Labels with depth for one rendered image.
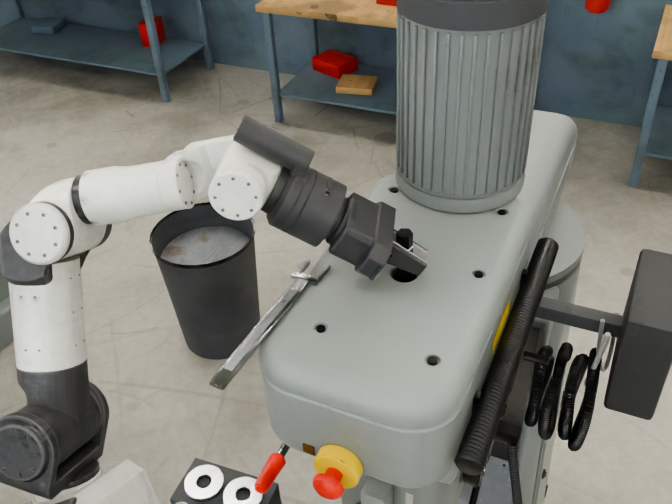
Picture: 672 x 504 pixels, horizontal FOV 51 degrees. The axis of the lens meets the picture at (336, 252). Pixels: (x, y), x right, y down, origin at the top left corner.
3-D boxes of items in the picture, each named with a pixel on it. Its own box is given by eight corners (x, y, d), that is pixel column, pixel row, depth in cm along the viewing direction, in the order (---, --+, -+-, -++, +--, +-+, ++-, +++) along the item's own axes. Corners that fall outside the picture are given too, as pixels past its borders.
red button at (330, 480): (340, 508, 85) (338, 489, 83) (310, 497, 86) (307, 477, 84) (351, 486, 87) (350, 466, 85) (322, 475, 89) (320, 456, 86)
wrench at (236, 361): (230, 394, 80) (229, 389, 80) (202, 383, 82) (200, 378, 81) (330, 268, 97) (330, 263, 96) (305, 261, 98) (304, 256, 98)
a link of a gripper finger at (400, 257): (416, 275, 94) (376, 255, 93) (430, 259, 92) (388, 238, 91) (416, 283, 93) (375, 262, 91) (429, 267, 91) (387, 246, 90)
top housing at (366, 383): (442, 510, 85) (448, 426, 75) (253, 441, 95) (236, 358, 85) (530, 274, 118) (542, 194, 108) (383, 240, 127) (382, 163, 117)
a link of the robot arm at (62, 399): (-12, 377, 91) (-3, 476, 93) (51, 381, 89) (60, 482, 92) (42, 349, 102) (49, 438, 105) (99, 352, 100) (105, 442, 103)
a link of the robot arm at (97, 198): (178, 155, 95) (47, 178, 98) (147, 159, 85) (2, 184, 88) (193, 233, 97) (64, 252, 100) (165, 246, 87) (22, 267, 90)
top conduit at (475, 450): (481, 480, 83) (483, 462, 81) (447, 468, 85) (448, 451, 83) (557, 256, 115) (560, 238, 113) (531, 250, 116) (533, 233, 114)
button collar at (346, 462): (358, 495, 87) (356, 466, 84) (314, 479, 90) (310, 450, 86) (364, 482, 89) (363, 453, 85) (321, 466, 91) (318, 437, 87)
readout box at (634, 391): (658, 425, 119) (690, 336, 106) (601, 409, 122) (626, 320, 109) (669, 345, 133) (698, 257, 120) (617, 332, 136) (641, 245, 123)
